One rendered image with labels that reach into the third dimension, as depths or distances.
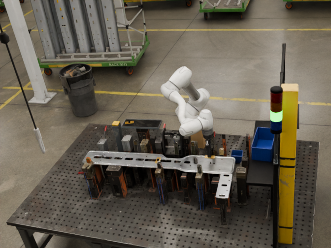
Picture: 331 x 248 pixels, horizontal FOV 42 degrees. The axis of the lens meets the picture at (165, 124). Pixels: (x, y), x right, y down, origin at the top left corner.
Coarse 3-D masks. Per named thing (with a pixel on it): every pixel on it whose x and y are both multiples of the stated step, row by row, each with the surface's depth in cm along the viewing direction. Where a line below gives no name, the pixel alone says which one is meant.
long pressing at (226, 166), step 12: (108, 156) 392; (120, 156) 389; (132, 156) 387; (144, 156) 384; (156, 156) 382; (192, 156) 375; (204, 156) 373; (216, 156) 370; (228, 156) 368; (168, 168) 367; (180, 168) 364; (192, 168) 362; (204, 168) 359; (216, 168) 357; (228, 168) 356
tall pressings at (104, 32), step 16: (32, 0) 743; (48, 0) 767; (64, 0) 763; (80, 0) 756; (96, 0) 749; (112, 0) 741; (48, 16) 778; (64, 16) 772; (80, 16) 764; (96, 16) 758; (112, 16) 750; (48, 32) 772; (64, 32) 788; (80, 32) 781; (96, 32) 774; (112, 32) 765; (48, 48) 784; (64, 48) 833; (80, 48) 796; (96, 48) 789; (112, 48) 781
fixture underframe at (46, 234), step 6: (18, 228) 388; (24, 228) 384; (24, 234) 390; (30, 234) 391; (48, 234) 426; (54, 234) 374; (24, 240) 395; (30, 240) 396; (42, 240) 421; (48, 240) 425; (84, 240) 364; (90, 240) 361; (30, 246) 398; (36, 246) 406; (42, 246) 416; (96, 246) 363; (102, 246) 363; (108, 246) 361; (114, 246) 355; (120, 246) 352
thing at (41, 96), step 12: (12, 0) 634; (12, 12) 644; (12, 24) 656; (24, 24) 662; (24, 36) 665; (24, 48) 675; (24, 60) 688; (36, 60) 697; (36, 72) 699; (36, 84) 708; (36, 96) 724; (48, 96) 726
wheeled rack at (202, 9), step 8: (200, 0) 925; (208, 0) 976; (216, 0) 969; (224, 0) 961; (232, 0) 954; (240, 0) 946; (248, 0) 944; (200, 8) 934; (208, 8) 931; (216, 8) 925; (224, 8) 918; (232, 8) 911; (240, 8) 906; (240, 16) 919
